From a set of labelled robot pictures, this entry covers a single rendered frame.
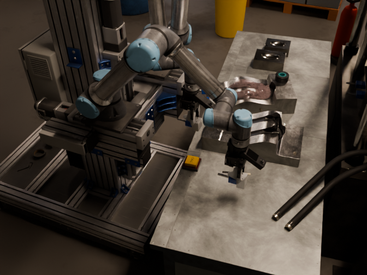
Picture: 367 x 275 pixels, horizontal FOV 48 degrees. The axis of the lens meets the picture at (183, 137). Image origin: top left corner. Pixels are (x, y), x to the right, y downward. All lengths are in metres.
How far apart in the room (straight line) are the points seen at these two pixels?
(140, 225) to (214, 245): 0.88
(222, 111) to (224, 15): 3.19
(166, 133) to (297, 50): 1.26
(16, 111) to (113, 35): 2.14
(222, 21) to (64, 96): 2.80
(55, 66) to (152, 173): 1.06
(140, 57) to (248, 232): 0.87
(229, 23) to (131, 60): 3.31
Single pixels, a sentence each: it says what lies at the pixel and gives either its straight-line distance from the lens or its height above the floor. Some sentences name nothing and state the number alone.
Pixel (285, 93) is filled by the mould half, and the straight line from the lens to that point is 2.45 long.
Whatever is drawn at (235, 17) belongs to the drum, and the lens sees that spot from 4.78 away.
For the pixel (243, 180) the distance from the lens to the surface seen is 1.82.
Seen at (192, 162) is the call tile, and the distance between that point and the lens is 2.06.
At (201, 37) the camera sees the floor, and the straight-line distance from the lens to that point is 4.90.
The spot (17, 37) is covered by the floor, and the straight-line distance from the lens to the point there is 5.32.
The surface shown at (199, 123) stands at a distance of 2.10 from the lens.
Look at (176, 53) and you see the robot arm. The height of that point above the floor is 1.46.
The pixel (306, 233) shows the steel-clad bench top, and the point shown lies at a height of 0.80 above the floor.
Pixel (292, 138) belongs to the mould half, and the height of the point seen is 0.86.
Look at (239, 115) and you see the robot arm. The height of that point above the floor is 1.30.
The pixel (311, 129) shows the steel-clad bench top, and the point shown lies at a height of 0.80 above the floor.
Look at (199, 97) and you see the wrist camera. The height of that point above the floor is 1.11.
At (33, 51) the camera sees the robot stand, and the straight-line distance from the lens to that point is 2.30.
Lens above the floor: 2.29
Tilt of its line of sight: 42 degrees down
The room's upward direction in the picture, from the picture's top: 1 degrees counter-clockwise
